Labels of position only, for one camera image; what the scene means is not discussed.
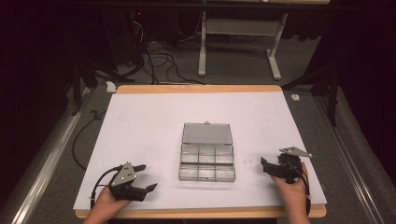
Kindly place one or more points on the white metal desk frame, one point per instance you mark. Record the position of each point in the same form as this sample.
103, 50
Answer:
202, 46

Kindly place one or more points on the clear plastic compartment box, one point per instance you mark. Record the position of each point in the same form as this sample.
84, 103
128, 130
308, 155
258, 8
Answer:
207, 152

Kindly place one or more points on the small white crumpled scrap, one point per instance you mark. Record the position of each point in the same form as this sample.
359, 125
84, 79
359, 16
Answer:
295, 97

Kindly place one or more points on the white table mat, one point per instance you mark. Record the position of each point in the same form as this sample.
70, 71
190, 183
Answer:
155, 124

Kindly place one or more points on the tiny metal parts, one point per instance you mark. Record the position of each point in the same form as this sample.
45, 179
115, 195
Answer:
248, 160

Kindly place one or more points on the white paper scrap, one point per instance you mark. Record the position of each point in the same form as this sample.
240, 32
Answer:
110, 86

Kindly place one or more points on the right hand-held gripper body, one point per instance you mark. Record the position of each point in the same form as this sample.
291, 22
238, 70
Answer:
289, 166

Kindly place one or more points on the black metal stand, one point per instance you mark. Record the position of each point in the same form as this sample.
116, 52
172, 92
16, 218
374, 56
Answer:
77, 87
333, 93

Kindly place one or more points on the person's left hand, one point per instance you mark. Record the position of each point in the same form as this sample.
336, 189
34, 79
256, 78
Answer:
107, 203

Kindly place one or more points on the person's right hand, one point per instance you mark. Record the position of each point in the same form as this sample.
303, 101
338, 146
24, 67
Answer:
294, 191

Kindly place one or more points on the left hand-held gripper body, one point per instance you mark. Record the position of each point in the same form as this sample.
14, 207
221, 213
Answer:
124, 178

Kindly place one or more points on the aluminium floor rail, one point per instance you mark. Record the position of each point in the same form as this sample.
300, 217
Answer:
348, 168
40, 180

